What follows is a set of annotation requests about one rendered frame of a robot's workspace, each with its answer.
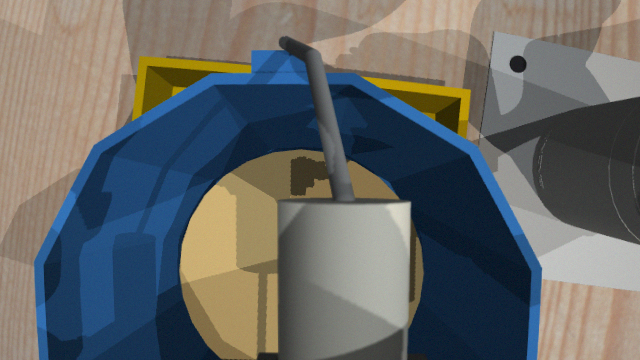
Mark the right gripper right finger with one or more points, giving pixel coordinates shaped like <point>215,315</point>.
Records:
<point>417,357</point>

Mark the yellow square tray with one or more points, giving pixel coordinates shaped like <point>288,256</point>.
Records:
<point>158,79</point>

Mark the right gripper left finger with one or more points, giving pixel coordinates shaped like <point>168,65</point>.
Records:
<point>267,356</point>

